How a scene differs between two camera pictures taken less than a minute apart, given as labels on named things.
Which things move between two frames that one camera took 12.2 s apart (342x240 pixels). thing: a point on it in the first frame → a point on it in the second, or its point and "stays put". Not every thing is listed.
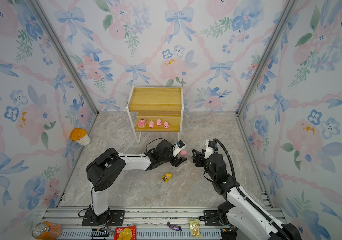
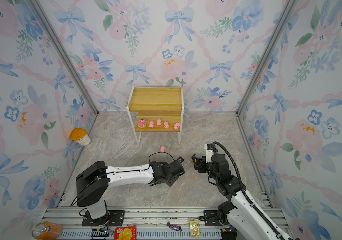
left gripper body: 170,158 → 171,180
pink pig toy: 166,125 stays put
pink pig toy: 158,122 stays put
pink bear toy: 141,123 stays put
